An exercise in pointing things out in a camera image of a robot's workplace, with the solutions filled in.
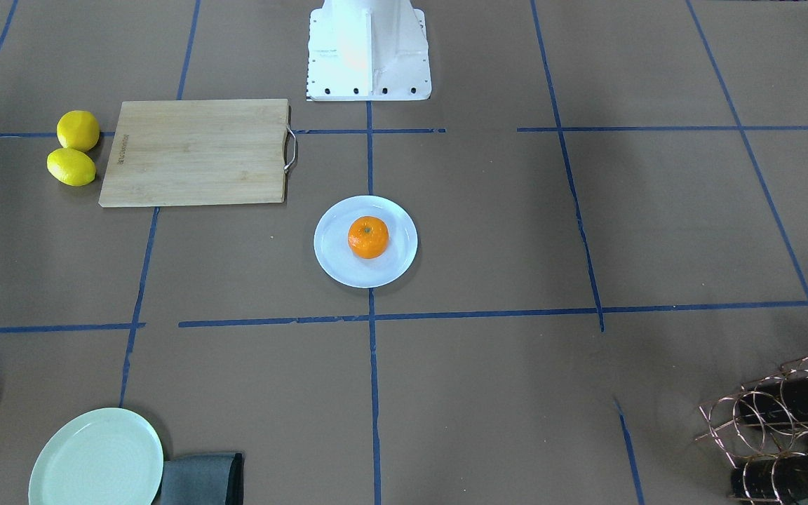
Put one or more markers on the orange mandarin fruit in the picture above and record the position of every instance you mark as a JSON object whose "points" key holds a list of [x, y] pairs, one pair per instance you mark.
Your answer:
{"points": [[368, 237]]}

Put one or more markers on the light blue plate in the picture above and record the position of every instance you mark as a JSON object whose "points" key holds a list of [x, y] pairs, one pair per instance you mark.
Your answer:
{"points": [[338, 260]]}

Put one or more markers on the light green plate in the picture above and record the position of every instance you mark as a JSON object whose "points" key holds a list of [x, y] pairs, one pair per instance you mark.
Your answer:
{"points": [[105, 456]]}

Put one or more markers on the upper dark wine bottle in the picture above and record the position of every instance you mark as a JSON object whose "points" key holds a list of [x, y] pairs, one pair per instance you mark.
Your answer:
{"points": [[782, 404]]}

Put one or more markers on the dark wine bottle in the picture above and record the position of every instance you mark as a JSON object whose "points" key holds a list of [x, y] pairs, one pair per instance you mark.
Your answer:
{"points": [[782, 404], [781, 480]]}

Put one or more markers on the lower dark wine bottle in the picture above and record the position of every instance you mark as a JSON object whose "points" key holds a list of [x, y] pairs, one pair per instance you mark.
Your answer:
{"points": [[781, 480]]}

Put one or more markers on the wooden cutting board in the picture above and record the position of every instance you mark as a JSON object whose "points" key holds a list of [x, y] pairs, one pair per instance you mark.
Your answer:
{"points": [[199, 153]]}

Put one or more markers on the folded grey cloth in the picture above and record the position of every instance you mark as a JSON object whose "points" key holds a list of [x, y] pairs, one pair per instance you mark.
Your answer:
{"points": [[210, 478]]}

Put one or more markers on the upper yellow lemon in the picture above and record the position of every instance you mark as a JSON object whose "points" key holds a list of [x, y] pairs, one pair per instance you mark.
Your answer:
{"points": [[79, 130]]}

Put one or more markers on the yellow lemon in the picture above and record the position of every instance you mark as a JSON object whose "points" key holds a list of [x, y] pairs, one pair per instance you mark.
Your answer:
{"points": [[71, 167], [79, 130]]}

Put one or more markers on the lower yellow lemon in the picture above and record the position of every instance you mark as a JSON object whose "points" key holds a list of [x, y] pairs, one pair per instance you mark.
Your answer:
{"points": [[71, 167]]}

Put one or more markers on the copper wire bottle rack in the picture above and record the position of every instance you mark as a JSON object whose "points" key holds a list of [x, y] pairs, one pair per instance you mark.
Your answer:
{"points": [[762, 429]]}

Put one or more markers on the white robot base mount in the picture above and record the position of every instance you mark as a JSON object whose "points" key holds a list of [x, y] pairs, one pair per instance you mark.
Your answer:
{"points": [[368, 50]]}

